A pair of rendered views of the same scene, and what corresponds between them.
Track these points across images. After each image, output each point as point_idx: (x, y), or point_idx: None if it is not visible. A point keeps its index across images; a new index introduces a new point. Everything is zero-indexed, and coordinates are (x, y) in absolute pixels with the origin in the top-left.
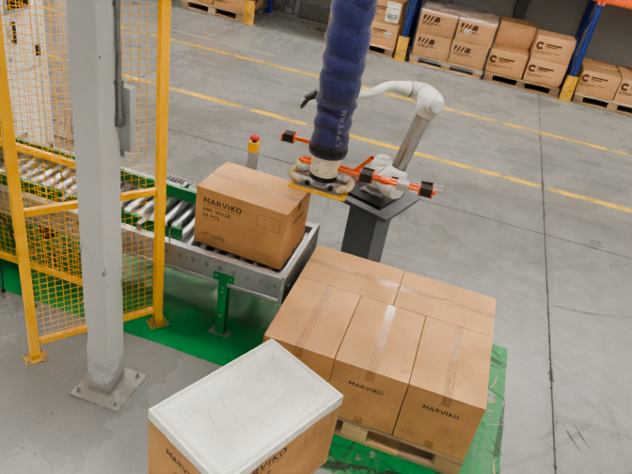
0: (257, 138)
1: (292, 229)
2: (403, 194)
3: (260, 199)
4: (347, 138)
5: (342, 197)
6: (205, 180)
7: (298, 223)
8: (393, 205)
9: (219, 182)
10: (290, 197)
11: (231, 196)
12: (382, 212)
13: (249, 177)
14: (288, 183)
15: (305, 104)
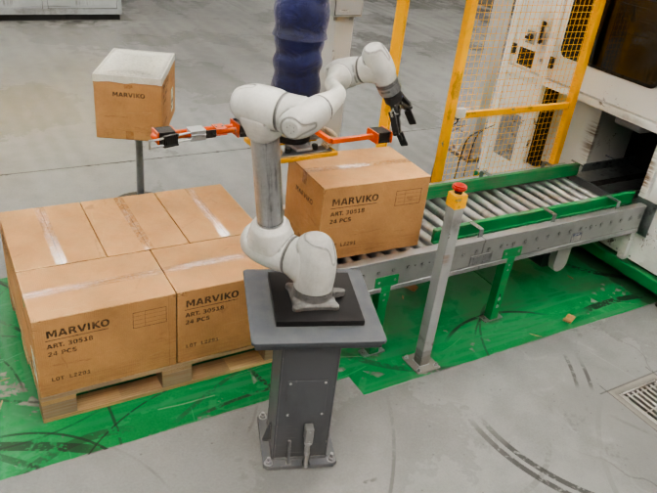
0: (453, 185)
1: (296, 196)
2: (276, 322)
3: (331, 156)
4: (274, 78)
5: (246, 137)
6: (396, 152)
7: (305, 207)
8: (265, 297)
9: (384, 155)
10: (317, 169)
11: (353, 150)
12: (262, 277)
13: (382, 170)
14: (347, 181)
15: (406, 116)
